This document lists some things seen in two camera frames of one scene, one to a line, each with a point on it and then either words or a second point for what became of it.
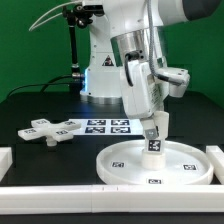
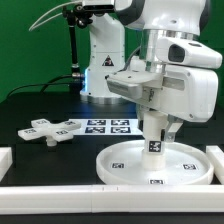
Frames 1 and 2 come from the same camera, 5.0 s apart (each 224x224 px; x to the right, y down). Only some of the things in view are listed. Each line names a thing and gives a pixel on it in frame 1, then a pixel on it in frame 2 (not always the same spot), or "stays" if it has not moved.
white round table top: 184,163 stays
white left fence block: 6,160 stays
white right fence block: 217,158 stays
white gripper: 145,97 → 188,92
